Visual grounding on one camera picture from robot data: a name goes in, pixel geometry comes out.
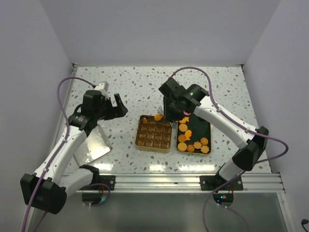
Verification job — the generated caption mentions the silver metal tongs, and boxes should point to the silver metal tongs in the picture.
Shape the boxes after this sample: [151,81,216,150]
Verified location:
[157,106,176,129]

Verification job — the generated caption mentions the fish cookie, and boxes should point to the fish cookie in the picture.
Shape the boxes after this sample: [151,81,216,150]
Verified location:
[179,117,189,124]
[184,130,192,140]
[154,114,163,121]

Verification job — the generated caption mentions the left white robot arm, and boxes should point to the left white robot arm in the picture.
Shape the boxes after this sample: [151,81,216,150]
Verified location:
[20,90,128,214]

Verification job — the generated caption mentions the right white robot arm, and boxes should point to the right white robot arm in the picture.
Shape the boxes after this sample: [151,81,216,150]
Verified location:
[159,78,269,190]

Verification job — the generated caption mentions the green cookie tray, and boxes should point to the green cookie tray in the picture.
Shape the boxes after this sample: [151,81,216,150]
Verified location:
[176,115,211,155]

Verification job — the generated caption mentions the gold cookie tin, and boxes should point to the gold cookie tin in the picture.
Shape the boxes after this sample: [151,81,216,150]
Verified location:
[135,115,172,154]

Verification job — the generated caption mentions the silver tin lid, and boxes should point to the silver tin lid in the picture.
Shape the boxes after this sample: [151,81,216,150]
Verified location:
[74,124,112,166]

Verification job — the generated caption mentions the bottom large round cookie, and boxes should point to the bottom large round cookie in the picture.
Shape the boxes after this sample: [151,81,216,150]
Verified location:
[177,143,187,152]

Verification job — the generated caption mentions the swirl butter cookie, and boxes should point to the swirl butter cookie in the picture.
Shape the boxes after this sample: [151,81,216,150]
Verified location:
[187,145,195,153]

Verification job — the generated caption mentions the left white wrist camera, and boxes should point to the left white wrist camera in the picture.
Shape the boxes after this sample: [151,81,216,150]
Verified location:
[94,81,109,98]

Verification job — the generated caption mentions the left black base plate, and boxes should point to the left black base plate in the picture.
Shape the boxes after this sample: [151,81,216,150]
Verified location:
[99,175,116,191]

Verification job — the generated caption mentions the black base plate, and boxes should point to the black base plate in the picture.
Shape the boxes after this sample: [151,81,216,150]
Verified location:
[199,175,244,191]
[99,175,116,191]

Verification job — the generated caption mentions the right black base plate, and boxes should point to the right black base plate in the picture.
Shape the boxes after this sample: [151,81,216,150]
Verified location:
[199,175,244,191]

